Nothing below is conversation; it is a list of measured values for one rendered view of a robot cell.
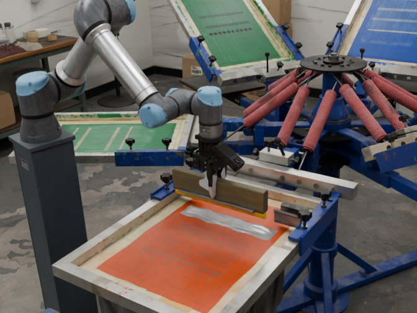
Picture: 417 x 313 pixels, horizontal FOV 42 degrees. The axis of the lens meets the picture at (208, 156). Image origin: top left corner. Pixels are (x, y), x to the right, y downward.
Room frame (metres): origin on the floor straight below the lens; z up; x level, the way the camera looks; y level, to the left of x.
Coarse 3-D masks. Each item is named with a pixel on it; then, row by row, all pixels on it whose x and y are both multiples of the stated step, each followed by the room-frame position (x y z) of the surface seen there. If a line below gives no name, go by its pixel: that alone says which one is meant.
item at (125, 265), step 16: (208, 208) 1.74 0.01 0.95; (224, 208) 1.73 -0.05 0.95; (160, 224) 1.64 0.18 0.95; (192, 224) 1.63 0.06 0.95; (208, 224) 1.62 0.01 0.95; (144, 240) 1.54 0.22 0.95; (112, 256) 1.45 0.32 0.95; (128, 256) 1.45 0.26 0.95; (112, 272) 1.37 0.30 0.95; (128, 272) 1.36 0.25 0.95; (144, 272) 1.36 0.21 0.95; (160, 272) 1.36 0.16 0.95
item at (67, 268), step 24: (288, 192) 1.77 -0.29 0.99; (144, 216) 1.66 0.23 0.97; (96, 240) 1.49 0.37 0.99; (288, 240) 1.45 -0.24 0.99; (72, 264) 1.37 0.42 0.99; (288, 264) 1.37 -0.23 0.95; (96, 288) 1.26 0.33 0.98; (120, 288) 1.24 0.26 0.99; (264, 288) 1.25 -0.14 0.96; (144, 312) 1.16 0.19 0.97; (168, 312) 1.13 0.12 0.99; (240, 312) 1.14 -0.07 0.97
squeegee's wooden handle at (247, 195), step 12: (180, 168) 1.68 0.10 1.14; (180, 180) 1.67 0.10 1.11; (192, 180) 1.64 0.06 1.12; (228, 180) 1.58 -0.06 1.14; (204, 192) 1.61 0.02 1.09; (216, 192) 1.58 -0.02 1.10; (228, 192) 1.56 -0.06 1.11; (240, 192) 1.53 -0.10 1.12; (252, 192) 1.51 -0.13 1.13; (264, 192) 1.49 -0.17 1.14; (240, 204) 1.53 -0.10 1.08; (252, 204) 1.51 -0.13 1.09; (264, 204) 1.49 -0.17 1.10
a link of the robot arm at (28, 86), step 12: (36, 72) 1.94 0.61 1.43; (24, 84) 1.85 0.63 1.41; (36, 84) 1.86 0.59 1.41; (48, 84) 1.90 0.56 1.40; (24, 96) 1.85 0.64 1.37; (36, 96) 1.85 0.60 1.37; (48, 96) 1.88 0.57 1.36; (60, 96) 1.93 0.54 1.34; (24, 108) 1.85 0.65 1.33; (36, 108) 1.85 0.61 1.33; (48, 108) 1.88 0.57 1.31
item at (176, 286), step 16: (272, 208) 1.72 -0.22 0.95; (272, 224) 1.61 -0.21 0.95; (256, 240) 1.51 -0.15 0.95; (272, 240) 1.51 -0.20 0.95; (256, 256) 1.42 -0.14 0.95; (176, 272) 1.35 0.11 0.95; (240, 272) 1.34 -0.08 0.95; (160, 288) 1.28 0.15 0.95; (176, 288) 1.28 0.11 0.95; (192, 288) 1.27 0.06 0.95; (208, 288) 1.27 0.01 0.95; (224, 288) 1.27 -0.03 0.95; (192, 304) 1.20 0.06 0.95; (208, 304) 1.20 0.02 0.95
